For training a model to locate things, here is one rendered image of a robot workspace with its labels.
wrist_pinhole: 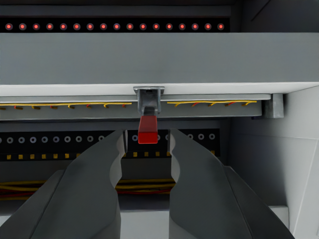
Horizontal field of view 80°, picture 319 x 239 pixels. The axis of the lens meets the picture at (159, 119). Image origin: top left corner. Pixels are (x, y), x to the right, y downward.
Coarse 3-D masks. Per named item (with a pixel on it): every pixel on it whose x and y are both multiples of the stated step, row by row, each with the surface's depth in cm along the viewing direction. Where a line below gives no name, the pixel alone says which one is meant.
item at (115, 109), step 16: (0, 112) 23; (16, 112) 23; (32, 112) 23; (48, 112) 23; (64, 112) 23; (80, 112) 23; (96, 112) 23; (112, 112) 23; (128, 112) 23; (160, 112) 23; (176, 112) 23; (192, 112) 23; (208, 112) 23; (224, 112) 23; (240, 112) 23; (256, 112) 23
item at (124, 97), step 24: (0, 96) 21; (24, 96) 21; (48, 96) 21; (72, 96) 21; (96, 96) 21; (120, 96) 21; (168, 96) 21; (192, 96) 21; (216, 96) 21; (240, 96) 22; (264, 96) 22
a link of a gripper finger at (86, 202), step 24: (96, 144) 11; (120, 144) 12; (72, 168) 9; (96, 168) 9; (120, 168) 10; (72, 192) 8; (96, 192) 8; (48, 216) 7; (72, 216) 7; (96, 216) 7; (120, 216) 8
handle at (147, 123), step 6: (144, 108) 18; (150, 108) 18; (144, 114) 16; (150, 114) 16; (144, 120) 14; (150, 120) 14; (156, 120) 14; (144, 126) 12; (150, 126) 12; (156, 126) 12; (138, 132) 12; (144, 132) 12; (150, 132) 12; (156, 132) 12; (138, 138) 12; (144, 138) 12; (150, 138) 12; (156, 138) 12
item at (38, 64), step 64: (0, 64) 16; (64, 64) 16; (128, 64) 16; (192, 64) 16; (256, 64) 17; (0, 128) 34; (64, 128) 35; (128, 128) 35; (192, 128) 35; (256, 128) 28
